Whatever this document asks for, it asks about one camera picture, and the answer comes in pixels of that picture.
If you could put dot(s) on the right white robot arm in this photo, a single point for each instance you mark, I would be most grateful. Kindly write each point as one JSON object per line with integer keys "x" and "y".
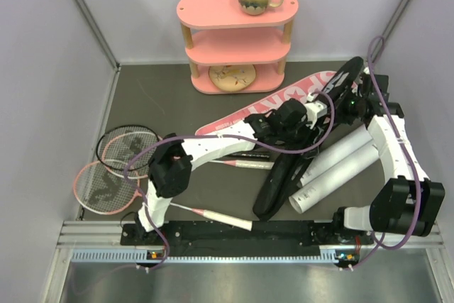
{"x": 409, "y": 201}

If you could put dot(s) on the pink racket bag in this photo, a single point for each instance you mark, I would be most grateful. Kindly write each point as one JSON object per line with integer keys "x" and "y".
{"x": 298, "y": 90}

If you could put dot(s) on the pink badminton racket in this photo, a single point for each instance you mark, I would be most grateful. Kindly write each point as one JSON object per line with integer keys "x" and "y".
{"x": 102, "y": 191}

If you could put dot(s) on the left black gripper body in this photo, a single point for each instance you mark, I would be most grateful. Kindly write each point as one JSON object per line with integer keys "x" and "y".
{"x": 296, "y": 138}

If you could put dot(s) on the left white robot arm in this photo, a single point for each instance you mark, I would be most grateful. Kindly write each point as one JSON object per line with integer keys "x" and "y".
{"x": 176, "y": 157}

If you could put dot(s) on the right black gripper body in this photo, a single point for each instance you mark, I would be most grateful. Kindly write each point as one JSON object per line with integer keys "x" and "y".
{"x": 347, "y": 107}

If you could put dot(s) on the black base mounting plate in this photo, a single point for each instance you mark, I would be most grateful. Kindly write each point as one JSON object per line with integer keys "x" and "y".
{"x": 266, "y": 239}

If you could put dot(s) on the white shuttlecock tube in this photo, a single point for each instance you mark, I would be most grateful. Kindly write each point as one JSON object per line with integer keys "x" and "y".
{"x": 335, "y": 153}
{"x": 315, "y": 187}

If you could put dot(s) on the black badminton racket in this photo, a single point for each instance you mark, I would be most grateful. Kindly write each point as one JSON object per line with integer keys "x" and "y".
{"x": 242, "y": 155}

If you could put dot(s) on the pink three-tier shelf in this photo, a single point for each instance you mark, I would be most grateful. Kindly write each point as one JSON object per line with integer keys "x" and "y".
{"x": 218, "y": 32}

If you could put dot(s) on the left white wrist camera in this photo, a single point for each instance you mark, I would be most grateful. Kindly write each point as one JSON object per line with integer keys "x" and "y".
{"x": 315, "y": 109}

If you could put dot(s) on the black Crossway racket bag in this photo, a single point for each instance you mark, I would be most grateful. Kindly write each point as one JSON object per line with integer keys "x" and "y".
{"x": 282, "y": 179}

